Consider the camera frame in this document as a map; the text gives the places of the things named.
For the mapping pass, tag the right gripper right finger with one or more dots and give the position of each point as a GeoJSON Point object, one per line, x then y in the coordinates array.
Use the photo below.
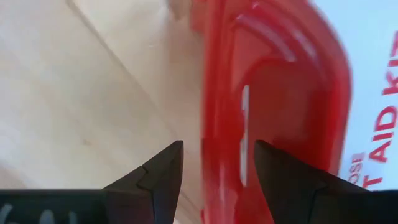
{"type": "Point", "coordinates": [295, 199]}

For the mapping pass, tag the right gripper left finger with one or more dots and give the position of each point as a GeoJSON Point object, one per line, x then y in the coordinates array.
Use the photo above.
{"type": "Point", "coordinates": [155, 193]}

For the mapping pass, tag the red first aid kit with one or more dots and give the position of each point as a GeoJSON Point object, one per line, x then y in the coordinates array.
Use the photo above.
{"type": "Point", "coordinates": [280, 93]}

